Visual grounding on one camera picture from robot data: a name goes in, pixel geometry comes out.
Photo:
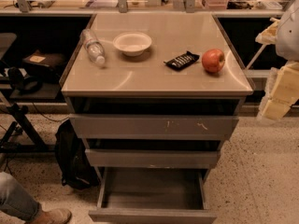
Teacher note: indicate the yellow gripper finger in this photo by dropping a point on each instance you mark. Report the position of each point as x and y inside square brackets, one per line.
[269, 35]
[281, 91]

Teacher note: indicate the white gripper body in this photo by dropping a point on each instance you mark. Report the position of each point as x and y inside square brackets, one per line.
[289, 39]

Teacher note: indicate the red apple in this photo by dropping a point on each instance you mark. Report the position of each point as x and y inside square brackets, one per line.
[213, 60]

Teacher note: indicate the grey drawer cabinet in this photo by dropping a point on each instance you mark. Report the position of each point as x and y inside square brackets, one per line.
[144, 85]

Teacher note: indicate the open bottom drawer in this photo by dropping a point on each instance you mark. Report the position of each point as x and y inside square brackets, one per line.
[152, 196]

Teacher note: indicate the middle drawer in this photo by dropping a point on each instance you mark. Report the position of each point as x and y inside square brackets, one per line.
[152, 158]

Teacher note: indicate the top drawer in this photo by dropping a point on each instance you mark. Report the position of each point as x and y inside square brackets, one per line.
[153, 127]

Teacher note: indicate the white-tipped grey rod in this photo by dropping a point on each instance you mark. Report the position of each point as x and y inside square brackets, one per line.
[256, 56]

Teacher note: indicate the black snack bar wrapper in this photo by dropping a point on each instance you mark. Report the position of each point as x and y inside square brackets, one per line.
[182, 61]

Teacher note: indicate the white bowl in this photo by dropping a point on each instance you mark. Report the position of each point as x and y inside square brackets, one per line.
[132, 43]

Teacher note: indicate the clear plastic water bottle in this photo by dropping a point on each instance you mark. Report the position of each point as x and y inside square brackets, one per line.
[93, 47]

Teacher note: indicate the black box with label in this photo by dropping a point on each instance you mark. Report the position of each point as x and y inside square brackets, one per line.
[47, 66]

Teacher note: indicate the black backpack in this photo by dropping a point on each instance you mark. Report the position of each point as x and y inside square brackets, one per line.
[77, 173]

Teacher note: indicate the black headphones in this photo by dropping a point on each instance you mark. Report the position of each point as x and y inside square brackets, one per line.
[21, 83]

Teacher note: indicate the tan shoe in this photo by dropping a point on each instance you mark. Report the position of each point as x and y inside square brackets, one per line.
[54, 216]

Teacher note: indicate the person's leg in jeans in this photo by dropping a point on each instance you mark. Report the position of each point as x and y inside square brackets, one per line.
[15, 201]

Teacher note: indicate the black stand frame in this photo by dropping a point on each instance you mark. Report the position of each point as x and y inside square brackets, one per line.
[20, 125]

